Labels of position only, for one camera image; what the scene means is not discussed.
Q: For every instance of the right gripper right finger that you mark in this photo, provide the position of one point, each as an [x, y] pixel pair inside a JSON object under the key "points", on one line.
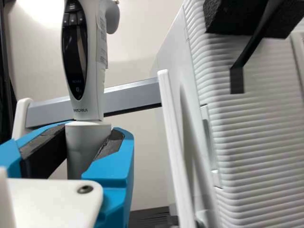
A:
{"points": [[116, 171]]}

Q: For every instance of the white incubator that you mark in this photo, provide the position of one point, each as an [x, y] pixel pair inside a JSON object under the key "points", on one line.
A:
{"points": [[171, 47]]}

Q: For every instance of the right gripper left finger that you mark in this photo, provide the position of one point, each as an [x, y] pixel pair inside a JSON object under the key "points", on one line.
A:
{"points": [[14, 154]]}

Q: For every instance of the pipette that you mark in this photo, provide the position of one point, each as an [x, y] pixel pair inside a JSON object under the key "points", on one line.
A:
{"points": [[91, 71]]}

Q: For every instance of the incubator door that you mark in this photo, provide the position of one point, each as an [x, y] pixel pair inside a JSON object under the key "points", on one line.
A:
{"points": [[256, 147]]}

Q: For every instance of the black platform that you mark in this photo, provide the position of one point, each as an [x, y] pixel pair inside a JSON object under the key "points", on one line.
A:
{"points": [[152, 217]]}

